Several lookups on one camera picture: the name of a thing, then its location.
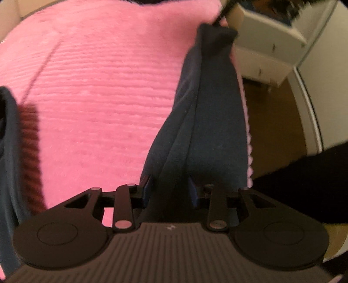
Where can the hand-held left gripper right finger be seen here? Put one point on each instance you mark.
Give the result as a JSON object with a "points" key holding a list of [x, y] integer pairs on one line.
{"points": [[193, 193]]}

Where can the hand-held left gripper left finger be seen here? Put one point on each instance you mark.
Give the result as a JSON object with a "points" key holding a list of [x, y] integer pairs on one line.
{"points": [[146, 191]]}

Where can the white drawer cabinet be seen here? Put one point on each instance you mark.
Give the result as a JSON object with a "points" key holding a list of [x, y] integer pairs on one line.
{"points": [[272, 35]]}

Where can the person's black trouser leg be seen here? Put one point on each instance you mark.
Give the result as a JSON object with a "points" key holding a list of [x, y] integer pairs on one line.
{"points": [[299, 185]]}

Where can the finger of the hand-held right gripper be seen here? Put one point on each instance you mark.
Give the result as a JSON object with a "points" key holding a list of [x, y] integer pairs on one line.
{"points": [[221, 15]]}

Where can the dark cloth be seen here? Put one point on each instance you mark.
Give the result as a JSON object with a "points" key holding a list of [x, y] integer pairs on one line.
{"points": [[8, 163]]}

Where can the dark navy fleece garment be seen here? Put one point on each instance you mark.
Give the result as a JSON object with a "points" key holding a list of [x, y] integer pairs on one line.
{"points": [[209, 119]]}

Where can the pink ribbed bed cover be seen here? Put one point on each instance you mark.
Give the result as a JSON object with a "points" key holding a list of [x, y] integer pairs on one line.
{"points": [[103, 89]]}

